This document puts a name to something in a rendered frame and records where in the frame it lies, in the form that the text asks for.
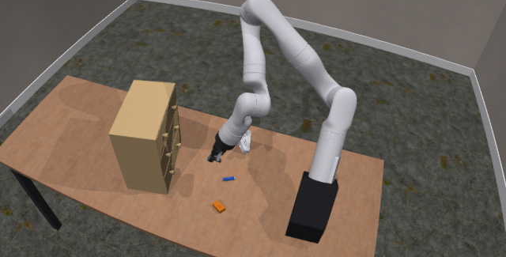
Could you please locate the tan wooden chest of drawers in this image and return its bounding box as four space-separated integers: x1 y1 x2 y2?
109 80 176 195

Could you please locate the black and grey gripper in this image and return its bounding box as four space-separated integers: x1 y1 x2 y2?
207 131 236 163

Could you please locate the orange nine-volt battery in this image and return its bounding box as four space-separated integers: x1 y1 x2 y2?
213 200 225 213

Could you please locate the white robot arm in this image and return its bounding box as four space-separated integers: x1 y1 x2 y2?
219 0 357 183

